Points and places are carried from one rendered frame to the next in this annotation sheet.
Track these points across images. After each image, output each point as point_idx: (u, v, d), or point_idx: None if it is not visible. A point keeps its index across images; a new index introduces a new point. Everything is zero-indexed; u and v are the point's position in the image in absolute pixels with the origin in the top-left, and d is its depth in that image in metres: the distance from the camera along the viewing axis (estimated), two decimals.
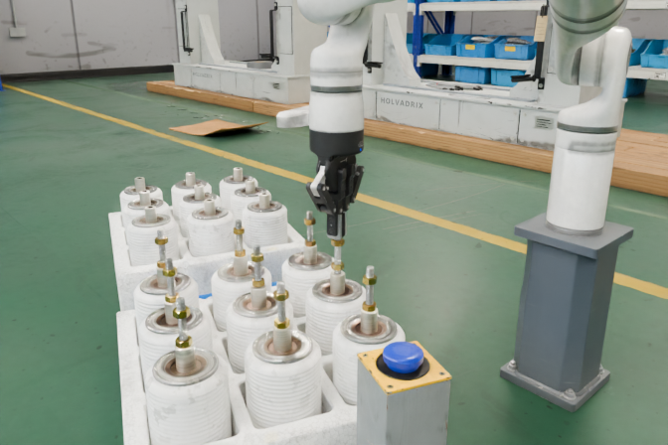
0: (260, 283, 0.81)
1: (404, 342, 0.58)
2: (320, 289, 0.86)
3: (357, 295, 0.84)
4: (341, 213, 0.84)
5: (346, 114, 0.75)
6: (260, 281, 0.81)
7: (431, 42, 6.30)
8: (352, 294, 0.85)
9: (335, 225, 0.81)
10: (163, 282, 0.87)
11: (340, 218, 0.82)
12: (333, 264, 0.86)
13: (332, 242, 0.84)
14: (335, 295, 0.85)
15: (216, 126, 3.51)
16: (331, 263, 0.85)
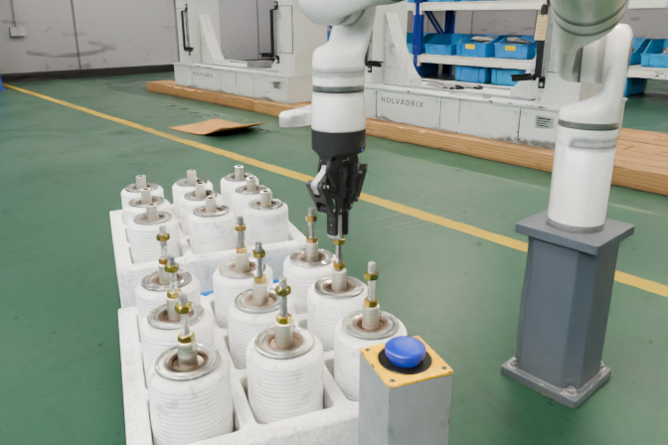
0: (262, 279, 0.81)
1: (406, 337, 0.58)
2: (355, 288, 0.86)
3: (325, 276, 0.89)
4: (345, 212, 0.85)
5: (347, 114, 0.75)
6: (262, 277, 0.81)
7: (431, 42, 6.30)
8: (329, 279, 0.89)
9: (335, 225, 0.81)
10: (165, 278, 0.88)
11: (340, 218, 0.82)
12: (335, 266, 0.85)
13: (336, 244, 0.84)
14: None
15: (216, 125, 3.51)
16: (337, 265, 0.84)
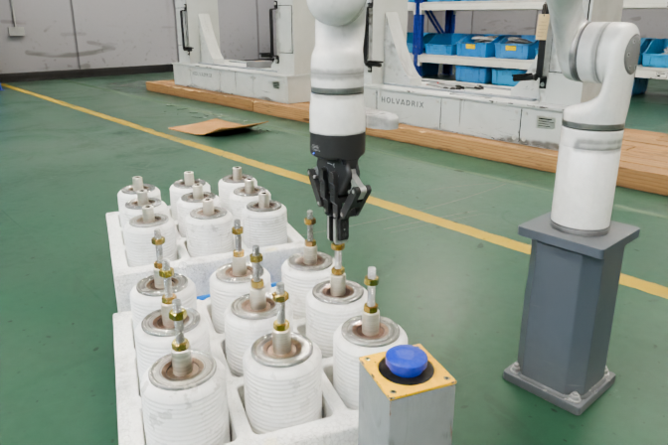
0: (259, 284, 0.79)
1: (407, 346, 0.56)
2: (337, 298, 0.82)
3: (353, 281, 0.87)
4: (345, 223, 0.80)
5: (309, 112, 0.77)
6: (259, 282, 0.79)
7: (431, 42, 6.28)
8: (349, 284, 0.86)
9: (327, 222, 0.83)
10: (160, 282, 0.86)
11: (327, 218, 0.81)
12: (333, 271, 0.83)
13: (333, 249, 0.82)
14: (346, 293, 0.84)
15: (216, 125, 3.49)
16: (334, 271, 0.83)
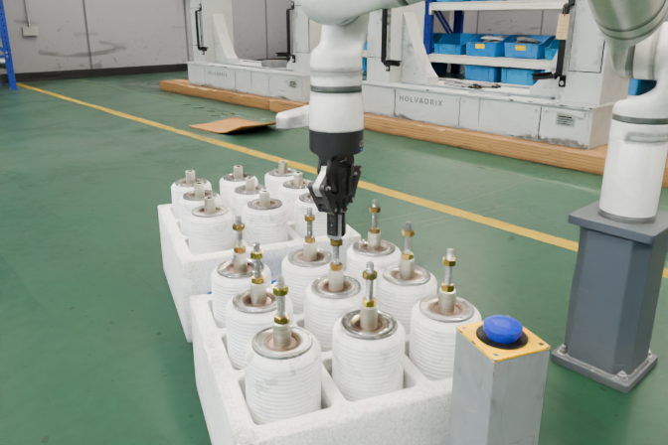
0: (338, 262, 0.86)
1: (501, 316, 0.62)
2: (394, 268, 0.92)
3: (411, 283, 0.87)
4: None
5: (347, 114, 0.75)
6: (338, 261, 0.86)
7: (440, 42, 6.34)
8: (409, 281, 0.87)
9: (335, 225, 0.81)
10: (240, 266, 0.91)
11: (340, 218, 0.82)
12: (404, 253, 0.90)
13: (404, 232, 0.89)
14: (399, 277, 0.90)
15: (235, 124, 3.54)
16: (402, 252, 0.90)
